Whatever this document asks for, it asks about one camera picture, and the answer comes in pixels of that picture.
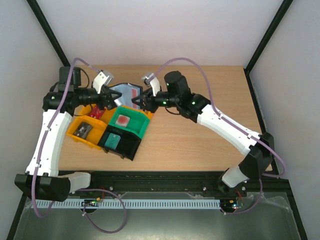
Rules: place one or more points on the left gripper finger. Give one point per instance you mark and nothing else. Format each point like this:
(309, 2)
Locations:
(110, 88)
(115, 95)

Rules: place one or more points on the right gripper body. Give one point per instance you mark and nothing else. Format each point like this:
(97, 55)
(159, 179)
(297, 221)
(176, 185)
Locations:
(147, 101)

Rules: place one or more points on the yellow bin far left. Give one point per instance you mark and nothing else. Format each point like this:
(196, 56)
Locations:
(108, 114)

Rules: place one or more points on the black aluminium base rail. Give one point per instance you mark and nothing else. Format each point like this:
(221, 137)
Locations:
(207, 184)

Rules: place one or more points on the black card stack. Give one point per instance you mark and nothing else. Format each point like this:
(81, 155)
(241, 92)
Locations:
(83, 130)

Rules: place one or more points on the black leather card holder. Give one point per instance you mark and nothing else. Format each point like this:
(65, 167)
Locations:
(126, 90)

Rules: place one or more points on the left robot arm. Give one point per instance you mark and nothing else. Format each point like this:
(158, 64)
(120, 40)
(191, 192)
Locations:
(58, 110)

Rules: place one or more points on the red circle card stack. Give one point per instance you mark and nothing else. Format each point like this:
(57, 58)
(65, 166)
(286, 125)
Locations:
(122, 120)

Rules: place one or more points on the black bin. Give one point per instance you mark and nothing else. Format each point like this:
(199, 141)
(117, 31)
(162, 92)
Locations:
(127, 146)

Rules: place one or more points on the left black frame post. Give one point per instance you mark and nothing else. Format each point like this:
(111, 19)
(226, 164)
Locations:
(43, 22)

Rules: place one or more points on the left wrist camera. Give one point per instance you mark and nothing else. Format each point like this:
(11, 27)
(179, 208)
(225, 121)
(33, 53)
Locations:
(103, 78)

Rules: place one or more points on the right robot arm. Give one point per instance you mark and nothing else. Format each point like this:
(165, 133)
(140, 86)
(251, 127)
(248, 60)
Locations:
(255, 147)

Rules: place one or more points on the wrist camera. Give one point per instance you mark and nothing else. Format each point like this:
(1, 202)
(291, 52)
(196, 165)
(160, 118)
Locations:
(103, 78)
(152, 81)

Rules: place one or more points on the right black frame post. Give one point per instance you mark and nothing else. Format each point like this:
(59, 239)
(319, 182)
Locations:
(275, 22)

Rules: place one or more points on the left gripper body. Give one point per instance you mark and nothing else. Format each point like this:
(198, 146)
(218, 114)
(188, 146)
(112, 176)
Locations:
(103, 96)

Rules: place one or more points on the white slotted cable duct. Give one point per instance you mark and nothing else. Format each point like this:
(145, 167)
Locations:
(135, 204)

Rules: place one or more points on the green bin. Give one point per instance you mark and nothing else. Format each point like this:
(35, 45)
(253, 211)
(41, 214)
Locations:
(137, 124)

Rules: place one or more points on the yellow bin far right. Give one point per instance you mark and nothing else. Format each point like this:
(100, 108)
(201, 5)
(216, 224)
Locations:
(148, 114)

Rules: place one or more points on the black frame post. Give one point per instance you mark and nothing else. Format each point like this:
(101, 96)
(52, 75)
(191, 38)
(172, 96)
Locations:
(275, 22)
(43, 22)

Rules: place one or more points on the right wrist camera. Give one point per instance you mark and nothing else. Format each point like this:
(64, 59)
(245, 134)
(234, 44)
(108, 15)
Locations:
(152, 81)

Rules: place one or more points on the yellow bin near left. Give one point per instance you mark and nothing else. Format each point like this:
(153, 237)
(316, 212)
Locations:
(94, 135)

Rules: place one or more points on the teal card stack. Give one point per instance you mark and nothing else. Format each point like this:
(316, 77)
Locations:
(112, 141)

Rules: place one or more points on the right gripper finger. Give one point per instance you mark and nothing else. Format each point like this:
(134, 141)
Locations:
(146, 93)
(139, 101)

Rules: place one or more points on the yellow bin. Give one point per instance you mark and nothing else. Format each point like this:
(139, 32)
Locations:
(94, 135)
(108, 114)
(148, 114)

